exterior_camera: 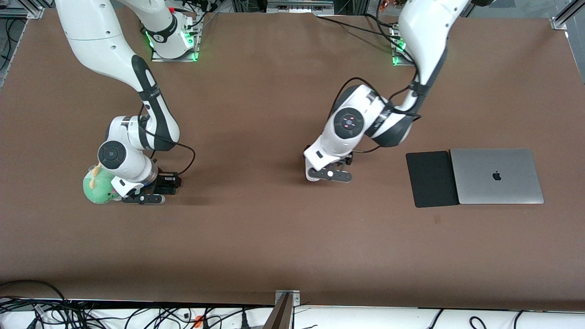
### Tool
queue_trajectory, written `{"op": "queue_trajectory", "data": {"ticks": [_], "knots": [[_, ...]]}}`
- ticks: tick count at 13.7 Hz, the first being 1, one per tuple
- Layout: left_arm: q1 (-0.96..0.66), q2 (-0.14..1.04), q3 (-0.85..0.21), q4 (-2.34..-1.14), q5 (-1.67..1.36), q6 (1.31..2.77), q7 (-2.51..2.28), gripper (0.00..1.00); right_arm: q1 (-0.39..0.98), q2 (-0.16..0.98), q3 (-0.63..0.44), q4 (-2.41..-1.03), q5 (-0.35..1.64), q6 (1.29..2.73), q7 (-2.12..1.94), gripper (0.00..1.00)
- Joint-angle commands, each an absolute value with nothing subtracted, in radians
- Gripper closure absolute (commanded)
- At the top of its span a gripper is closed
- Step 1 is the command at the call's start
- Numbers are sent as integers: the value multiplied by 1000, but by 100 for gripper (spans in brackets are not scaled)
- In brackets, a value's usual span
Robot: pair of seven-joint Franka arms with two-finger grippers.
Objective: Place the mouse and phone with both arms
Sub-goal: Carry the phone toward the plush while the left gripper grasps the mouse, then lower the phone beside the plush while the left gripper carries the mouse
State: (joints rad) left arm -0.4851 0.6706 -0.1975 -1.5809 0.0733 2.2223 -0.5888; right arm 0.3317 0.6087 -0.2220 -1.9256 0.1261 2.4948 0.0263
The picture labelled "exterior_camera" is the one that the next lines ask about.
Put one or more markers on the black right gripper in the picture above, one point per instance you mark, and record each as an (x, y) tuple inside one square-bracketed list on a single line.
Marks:
[(165, 181)]

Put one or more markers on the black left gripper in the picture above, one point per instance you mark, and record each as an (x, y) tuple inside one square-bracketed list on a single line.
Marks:
[(346, 161)]

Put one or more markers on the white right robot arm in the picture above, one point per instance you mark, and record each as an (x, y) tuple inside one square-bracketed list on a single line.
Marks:
[(100, 41)]

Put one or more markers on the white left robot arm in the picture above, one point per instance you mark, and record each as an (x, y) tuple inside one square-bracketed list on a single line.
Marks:
[(425, 32)]

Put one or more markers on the black mouse pad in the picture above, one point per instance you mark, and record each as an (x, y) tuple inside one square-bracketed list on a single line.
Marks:
[(429, 178)]

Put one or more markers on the green dinosaur plush toy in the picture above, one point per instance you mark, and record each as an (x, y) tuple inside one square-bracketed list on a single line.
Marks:
[(98, 192)]

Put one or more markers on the silver metal panel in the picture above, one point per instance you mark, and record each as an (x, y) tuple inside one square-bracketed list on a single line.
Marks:
[(299, 7)]

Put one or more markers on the colourful small items pile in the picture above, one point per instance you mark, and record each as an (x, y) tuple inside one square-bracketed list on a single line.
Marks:
[(386, 5)]

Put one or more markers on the silver closed laptop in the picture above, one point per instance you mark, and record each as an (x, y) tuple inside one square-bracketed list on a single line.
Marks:
[(516, 183)]

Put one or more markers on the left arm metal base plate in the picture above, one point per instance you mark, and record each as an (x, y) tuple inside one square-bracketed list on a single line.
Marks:
[(396, 63)]

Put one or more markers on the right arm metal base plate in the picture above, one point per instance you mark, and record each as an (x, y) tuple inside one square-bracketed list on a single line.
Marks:
[(160, 59)]

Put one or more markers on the silver metal bracket plate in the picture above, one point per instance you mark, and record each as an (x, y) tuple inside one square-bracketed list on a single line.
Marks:
[(296, 299)]

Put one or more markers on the dark camera mast post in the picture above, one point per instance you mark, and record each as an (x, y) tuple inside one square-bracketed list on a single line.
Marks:
[(279, 315)]

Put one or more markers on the silver aluminium frame corner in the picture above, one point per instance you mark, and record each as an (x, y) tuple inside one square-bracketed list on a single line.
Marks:
[(18, 11), (560, 20)]

